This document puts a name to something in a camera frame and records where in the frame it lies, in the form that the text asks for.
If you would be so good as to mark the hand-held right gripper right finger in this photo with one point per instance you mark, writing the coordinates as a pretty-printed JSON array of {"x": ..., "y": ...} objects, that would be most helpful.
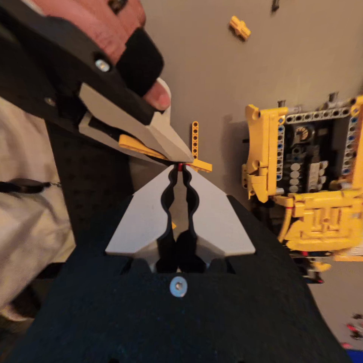
[{"x": 221, "y": 227}]

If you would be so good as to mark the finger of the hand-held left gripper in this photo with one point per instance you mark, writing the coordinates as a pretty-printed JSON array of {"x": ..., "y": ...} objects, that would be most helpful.
[
  {"x": 164, "y": 139},
  {"x": 85, "y": 129}
]

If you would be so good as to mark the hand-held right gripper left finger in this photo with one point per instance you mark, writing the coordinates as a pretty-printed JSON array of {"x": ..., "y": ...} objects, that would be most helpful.
[{"x": 136, "y": 227}]

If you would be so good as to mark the long yellow brick beam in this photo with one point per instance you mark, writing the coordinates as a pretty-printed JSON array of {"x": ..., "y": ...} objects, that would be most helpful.
[{"x": 195, "y": 139}]

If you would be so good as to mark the long yellow brick beam assembly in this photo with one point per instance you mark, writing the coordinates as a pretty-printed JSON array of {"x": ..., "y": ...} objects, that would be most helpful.
[{"x": 133, "y": 143}]

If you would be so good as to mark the yellow black brick car model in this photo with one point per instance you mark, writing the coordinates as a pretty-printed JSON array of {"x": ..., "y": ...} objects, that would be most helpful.
[{"x": 261, "y": 147}]

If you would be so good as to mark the small yellow brick connector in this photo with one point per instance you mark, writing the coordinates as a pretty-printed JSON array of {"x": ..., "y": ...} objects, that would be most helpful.
[{"x": 239, "y": 27}]

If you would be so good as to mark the grey desk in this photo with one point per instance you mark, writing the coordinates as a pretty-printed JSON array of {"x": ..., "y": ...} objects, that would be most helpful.
[{"x": 212, "y": 85}]

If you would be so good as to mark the person's left hand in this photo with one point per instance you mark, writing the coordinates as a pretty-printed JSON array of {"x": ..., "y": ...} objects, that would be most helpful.
[{"x": 99, "y": 22}]

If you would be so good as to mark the light grey garment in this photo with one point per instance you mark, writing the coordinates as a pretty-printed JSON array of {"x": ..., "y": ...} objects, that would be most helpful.
[{"x": 28, "y": 227}]

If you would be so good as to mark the pile of small brick pins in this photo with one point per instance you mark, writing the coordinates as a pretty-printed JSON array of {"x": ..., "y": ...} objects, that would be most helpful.
[{"x": 354, "y": 329}]

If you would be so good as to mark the short grey brick axle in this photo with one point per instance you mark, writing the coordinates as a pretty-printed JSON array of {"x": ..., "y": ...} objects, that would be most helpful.
[{"x": 274, "y": 5}]

